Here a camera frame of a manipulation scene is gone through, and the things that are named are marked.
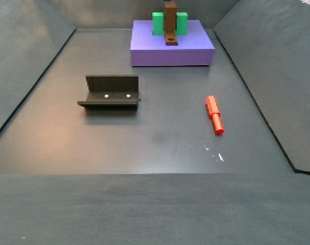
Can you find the black U-shaped bracket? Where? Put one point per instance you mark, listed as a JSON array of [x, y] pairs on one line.
[[111, 91]]

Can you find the green block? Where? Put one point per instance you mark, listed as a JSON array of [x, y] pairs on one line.
[[180, 23]]

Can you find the brown L-shaped bracket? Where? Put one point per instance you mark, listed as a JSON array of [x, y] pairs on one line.
[[170, 18]]

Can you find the purple block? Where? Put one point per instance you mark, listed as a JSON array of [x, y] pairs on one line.
[[194, 50]]

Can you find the red peg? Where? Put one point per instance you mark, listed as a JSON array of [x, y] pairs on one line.
[[214, 114]]

